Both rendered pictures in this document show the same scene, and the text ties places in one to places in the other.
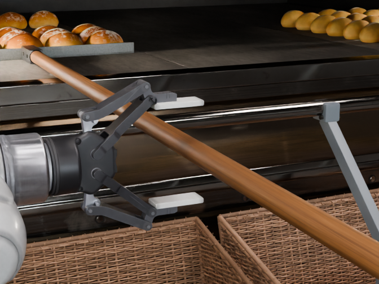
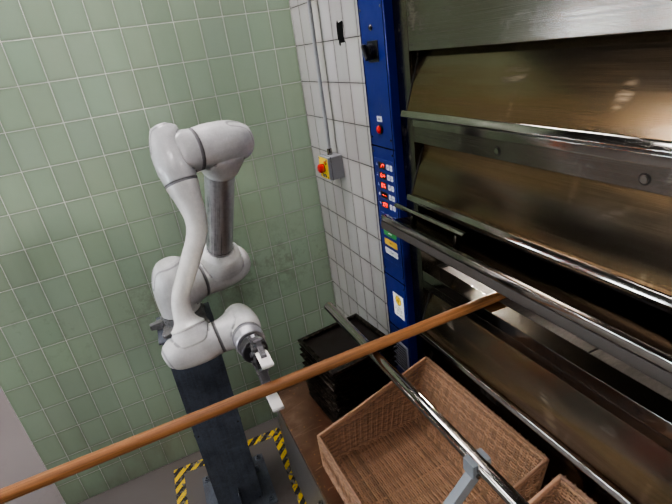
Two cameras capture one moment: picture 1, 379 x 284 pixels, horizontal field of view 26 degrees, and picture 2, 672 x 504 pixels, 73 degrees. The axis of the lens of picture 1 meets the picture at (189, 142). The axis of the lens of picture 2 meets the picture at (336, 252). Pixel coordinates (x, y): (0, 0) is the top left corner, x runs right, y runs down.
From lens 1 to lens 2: 1.67 m
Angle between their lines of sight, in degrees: 87
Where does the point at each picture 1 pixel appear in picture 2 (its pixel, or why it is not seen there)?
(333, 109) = (467, 466)
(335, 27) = not seen: outside the picture
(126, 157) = (511, 378)
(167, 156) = (537, 400)
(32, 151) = (237, 336)
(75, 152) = (243, 348)
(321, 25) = not seen: outside the picture
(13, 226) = (169, 355)
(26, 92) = (463, 299)
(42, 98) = not seen: hidden behind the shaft
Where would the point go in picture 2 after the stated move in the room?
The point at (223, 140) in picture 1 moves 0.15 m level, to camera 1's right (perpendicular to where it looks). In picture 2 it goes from (586, 428) to (622, 482)
